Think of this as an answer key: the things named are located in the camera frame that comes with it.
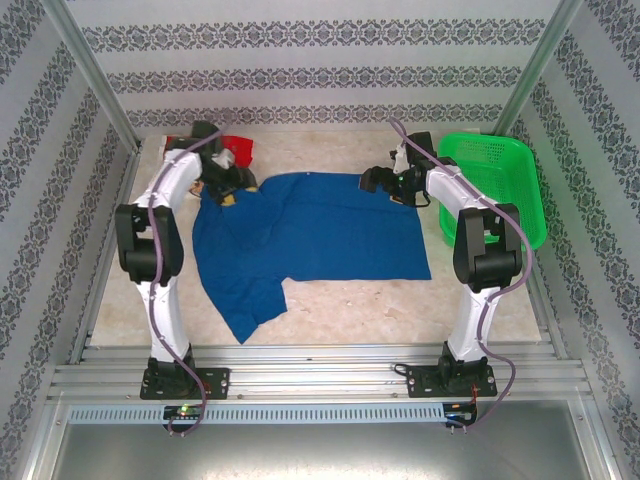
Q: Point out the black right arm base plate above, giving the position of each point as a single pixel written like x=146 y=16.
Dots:
x=420 y=382

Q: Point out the aluminium frame post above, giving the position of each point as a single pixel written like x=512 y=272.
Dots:
x=540 y=65
x=90 y=75

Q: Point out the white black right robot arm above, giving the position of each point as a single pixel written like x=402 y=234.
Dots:
x=475 y=320

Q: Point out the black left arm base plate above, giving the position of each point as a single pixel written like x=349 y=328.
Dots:
x=215 y=382

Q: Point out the green plastic basket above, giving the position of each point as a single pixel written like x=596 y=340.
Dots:
x=510 y=165

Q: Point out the small circuit board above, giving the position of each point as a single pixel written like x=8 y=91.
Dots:
x=185 y=412
x=460 y=410

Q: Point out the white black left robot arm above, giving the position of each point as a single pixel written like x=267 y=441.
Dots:
x=165 y=310

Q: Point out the blue t-shirt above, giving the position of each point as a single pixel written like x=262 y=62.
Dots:
x=325 y=230

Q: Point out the aluminium frame bar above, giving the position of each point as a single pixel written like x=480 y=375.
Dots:
x=600 y=440
x=42 y=440

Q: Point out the aluminium mounting rail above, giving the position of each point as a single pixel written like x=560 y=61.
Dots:
x=310 y=375

